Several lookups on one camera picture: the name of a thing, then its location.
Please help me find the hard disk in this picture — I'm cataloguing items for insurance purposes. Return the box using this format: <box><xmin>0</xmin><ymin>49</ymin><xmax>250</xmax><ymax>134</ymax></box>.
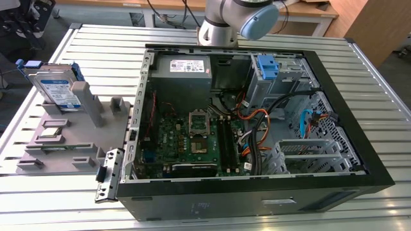
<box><xmin>16</xmin><ymin>60</ymin><xmax>85</xmax><ymax>113</ymax></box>

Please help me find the blue data wire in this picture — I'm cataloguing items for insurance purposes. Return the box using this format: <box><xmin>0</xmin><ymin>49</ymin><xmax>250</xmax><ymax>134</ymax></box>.
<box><xmin>300</xmin><ymin>108</ymin><xmax>321</xmax><ymax>140</ymax></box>

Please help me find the tall metal disk bay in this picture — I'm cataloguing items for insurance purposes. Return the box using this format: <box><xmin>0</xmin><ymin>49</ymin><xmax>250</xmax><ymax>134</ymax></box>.
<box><xmin>245</xmin><ymin>54</ymin><xmax>320</xmax><ymax>114</ymax></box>

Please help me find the low metal disk bay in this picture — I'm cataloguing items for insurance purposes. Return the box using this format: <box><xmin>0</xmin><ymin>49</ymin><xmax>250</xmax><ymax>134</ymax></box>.
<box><xmin>261</xmin><ymin>138</ymin><xmax>363</xmax><ymax>176</ymax></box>

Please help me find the silver CPU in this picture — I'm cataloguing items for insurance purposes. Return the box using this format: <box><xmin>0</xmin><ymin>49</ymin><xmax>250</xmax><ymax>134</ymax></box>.
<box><xmin>40</xmin><ymin>127</ymin><xmax>62</xmax><ymax>138</ymax></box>

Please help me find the green RAM stick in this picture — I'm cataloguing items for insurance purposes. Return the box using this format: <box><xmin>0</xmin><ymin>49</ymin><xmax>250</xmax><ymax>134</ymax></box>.
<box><xmin>26</xmin><ymin>143</ymin><xmax>89</xmax><ymax>151</ymax></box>

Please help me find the grey parts rack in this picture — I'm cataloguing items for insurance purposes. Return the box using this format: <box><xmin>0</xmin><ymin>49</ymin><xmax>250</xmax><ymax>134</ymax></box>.
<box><xmin>14</xmin><ymin>81</ymin><xmax>134</xmax><ymax>174</ymax></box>

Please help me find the grey power supply unit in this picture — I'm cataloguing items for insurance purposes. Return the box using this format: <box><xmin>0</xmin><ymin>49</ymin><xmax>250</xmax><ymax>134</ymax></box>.
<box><xmin>149</xmin><ymin>54</ymin><xmax>214</xmax><ymax>116</ymax></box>

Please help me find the green motherboard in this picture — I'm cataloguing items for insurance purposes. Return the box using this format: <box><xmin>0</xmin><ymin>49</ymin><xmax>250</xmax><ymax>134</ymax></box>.
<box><xmin>133</xmin><ymin>109</ymin><xmax>257</xmax><ymax>180</ymax></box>

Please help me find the metal socket cover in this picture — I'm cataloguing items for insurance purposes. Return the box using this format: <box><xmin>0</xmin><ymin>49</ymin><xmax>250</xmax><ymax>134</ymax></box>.
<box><xmin>188</xmin><ymin>109</ymin><xmax>212</xmax><ymax>137</ymax></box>

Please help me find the CPU socket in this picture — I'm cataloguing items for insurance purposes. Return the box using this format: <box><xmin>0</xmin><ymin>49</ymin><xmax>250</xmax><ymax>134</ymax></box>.
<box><xmin>188</xmin><ymin>136</ymin><xmax>210</xmax><ymax>154</ymax></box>

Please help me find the blue plastic drive carrier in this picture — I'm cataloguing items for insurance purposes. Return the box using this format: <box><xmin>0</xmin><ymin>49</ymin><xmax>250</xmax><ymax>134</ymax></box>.
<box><xmin>256</xmin><ymin>55</ymin><xmax>280</xmax><ymax>81</ymax></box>

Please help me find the black graphics card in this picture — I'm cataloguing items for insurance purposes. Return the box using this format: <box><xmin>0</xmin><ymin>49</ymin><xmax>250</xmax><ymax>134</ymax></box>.
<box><xmin>161</xmin><ymin>162</ymin><xmax>220</xmax><ymax>179</ymax></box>

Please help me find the black RAM slot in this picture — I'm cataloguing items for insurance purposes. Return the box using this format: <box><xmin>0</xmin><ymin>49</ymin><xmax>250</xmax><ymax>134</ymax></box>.
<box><xmin>224</xmin><ymin>115</ymin><xmax>240</xmax><ymax>173</ymax></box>
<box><xmin>216</xmin><ymin>115</ymin><xmax>230</xmax><ymax>173</ymax></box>

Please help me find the wooden desk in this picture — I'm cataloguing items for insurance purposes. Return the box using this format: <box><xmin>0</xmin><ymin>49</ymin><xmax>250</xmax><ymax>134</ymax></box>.
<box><xmin>30</xmin><ymin>0</ymin><xmax>340</xmax><ymax>37</ymax></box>

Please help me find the black PC case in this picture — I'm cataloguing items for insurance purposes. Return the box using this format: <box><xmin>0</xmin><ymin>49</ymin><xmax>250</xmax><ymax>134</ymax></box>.
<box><xmin>113</xmin><ymin>43</ymin><xmax>396</xmax><ymax>221</ymax></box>

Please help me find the wooden cabinet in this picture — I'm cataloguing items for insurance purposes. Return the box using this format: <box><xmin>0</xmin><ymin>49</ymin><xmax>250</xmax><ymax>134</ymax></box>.
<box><xmin>327</xmin><ymin>0</ymin><xmax>411</xmax><ymax>68</ymax></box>

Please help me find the black chair caster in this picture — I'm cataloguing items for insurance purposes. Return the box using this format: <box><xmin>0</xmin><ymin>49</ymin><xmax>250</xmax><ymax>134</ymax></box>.
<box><xmin>396</xmin><ymin>45</ymin><xmax>411</xmax><ymax>58</ymax></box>

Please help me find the metal expansion slot bracket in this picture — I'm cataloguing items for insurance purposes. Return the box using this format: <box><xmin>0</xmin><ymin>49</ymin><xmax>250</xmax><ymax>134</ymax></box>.
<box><xmin>93</xmin><ymin>148</ymin><xmax>125</xmax><ymax>204</ymax></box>

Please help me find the orange wire bundle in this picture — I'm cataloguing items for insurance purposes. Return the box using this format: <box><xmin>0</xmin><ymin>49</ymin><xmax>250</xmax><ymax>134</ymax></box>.
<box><xmin>236</xmin><ymin>92</ymin><xmax>273</xmax><ymax>156</ymax></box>

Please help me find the thick black cable bundle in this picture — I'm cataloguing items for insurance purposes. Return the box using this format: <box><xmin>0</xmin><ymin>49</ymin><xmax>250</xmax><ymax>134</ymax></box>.
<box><xmin>249</xmin><ymin>90</ymin><xmax>319</xmax><ymax>176</ymax></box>

